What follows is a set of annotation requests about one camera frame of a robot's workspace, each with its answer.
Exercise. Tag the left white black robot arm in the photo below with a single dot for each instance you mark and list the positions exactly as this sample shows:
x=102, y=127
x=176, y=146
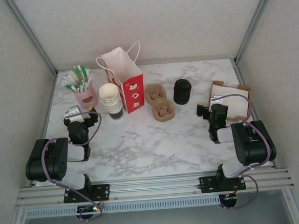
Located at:
x=52, y=159

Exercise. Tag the green white stirrer packet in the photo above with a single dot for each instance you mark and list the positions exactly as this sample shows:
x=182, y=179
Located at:
x=76, y=71
x=85, y=71

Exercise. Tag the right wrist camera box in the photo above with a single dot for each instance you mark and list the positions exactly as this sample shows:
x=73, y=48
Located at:
x=216, y=98

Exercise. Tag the brown cardboard napkin tray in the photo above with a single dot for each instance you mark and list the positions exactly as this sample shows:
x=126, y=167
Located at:
x=248, y=89

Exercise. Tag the stack of black lids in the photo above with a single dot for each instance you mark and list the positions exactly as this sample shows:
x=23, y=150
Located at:
x=181, y=91

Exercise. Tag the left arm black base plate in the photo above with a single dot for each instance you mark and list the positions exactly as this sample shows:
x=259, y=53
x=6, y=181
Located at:
x=103, y=190

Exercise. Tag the stack of white napkins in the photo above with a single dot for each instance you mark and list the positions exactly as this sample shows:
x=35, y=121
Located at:
x=231, y=103

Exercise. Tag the stack of paper cups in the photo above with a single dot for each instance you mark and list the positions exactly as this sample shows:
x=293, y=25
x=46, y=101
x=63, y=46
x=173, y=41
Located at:
x=110, y=99

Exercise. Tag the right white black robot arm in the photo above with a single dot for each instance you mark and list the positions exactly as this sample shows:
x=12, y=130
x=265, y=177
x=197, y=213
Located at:
x=252, y=145

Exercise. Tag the brown pulp cup carrier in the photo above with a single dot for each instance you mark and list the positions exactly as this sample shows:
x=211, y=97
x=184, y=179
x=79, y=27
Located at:
x=164, y=111
x=155, y=93

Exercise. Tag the aluminium frame post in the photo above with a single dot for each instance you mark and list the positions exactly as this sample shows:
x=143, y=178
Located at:
x=256, y=20
x=31, y=35

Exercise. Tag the aluminium side rail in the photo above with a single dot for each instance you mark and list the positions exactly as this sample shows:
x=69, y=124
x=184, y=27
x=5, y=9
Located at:
x=242, y=77
x=49, y=108

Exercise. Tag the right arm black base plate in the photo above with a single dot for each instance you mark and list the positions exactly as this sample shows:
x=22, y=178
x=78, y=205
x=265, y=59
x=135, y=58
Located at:
x=207, y=183

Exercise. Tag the black controller board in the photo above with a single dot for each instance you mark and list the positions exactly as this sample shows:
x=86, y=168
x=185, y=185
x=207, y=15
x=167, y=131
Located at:
x=228, y=197
x=88, y=208

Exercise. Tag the red white paper gift bag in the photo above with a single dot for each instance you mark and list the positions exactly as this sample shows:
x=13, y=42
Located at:
x=134, y=95

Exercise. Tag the pink holder cup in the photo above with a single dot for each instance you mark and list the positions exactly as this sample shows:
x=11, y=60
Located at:
x=87, y=98

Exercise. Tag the aluminium front rail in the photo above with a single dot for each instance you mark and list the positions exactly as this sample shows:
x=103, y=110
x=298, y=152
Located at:
x=154, y=187

